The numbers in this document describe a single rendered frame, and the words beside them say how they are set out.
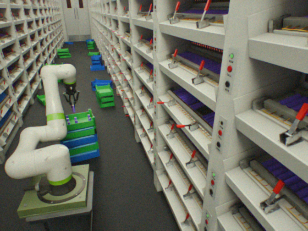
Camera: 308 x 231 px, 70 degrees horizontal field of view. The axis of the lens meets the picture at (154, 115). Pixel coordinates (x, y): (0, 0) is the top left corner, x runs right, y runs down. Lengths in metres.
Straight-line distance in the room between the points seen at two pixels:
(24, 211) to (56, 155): 0.31
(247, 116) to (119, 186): 1.32
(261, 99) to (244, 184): 0.25
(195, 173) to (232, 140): 0.38
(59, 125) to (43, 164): 0.45
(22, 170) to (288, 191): 1.08
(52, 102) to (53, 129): 0.19
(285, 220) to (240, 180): 0.15
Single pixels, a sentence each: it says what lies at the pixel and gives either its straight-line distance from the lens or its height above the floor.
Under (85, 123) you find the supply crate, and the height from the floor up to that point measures 0.35.
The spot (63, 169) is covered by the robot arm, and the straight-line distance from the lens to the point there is 1.25.
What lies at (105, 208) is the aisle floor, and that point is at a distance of 1.65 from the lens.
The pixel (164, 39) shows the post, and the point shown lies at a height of 1.07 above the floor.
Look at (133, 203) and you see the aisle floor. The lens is 1.65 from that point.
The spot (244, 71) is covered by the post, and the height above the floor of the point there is 1.07.
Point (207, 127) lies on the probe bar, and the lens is 0.90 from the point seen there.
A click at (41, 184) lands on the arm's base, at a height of 0.39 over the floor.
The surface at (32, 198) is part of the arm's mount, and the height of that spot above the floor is 0.33.
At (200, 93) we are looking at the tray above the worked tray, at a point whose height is 0.95.
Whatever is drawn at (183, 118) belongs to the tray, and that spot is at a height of 0.76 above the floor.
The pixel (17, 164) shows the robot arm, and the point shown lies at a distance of 1.24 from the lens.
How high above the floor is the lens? 1.22
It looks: 26 degrees down
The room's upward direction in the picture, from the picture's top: straight up
